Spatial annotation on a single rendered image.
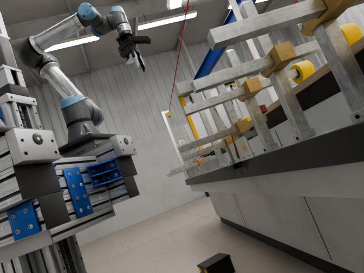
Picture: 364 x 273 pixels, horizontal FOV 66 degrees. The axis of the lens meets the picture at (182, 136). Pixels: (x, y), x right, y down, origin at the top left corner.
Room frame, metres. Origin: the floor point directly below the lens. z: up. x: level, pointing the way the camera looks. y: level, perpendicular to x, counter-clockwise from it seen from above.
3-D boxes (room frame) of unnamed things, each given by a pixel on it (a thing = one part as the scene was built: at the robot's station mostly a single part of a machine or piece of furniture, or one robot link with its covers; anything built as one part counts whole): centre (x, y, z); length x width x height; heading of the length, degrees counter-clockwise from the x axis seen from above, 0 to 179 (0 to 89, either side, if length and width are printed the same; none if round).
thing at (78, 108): (1.28, 0.43, 1.21); 0.13 x 0.12 x 0.14; 171
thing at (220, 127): (1.58, -0.22, 0.92); 0.04 x 0.04 x 0.48; 9
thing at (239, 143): (1.36, -0.23, 0.75); 0.26 x 0.01 x 0.10; 9
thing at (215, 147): (1.53, -0.18, 0.82); 0.44 x 0.03 x 0.04; 99
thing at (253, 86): (1.06, -0.30, 0.95); 0.14 x 0.06 x 0.05; 9
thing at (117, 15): (1.36, 0.09, 1.62); 0.09 x 0.08 x 0.11; 81
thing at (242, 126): (1.31, -0.27, 0.85); 0.14 x 0.06 x 0.05; 9
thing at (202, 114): (1.84, -0.18, 0.93); 0.05 x 0.05 x 0.45; 9
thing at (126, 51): (1.36, 0.09, 1.46); 0.09 x 0.08 x 0.12; 74
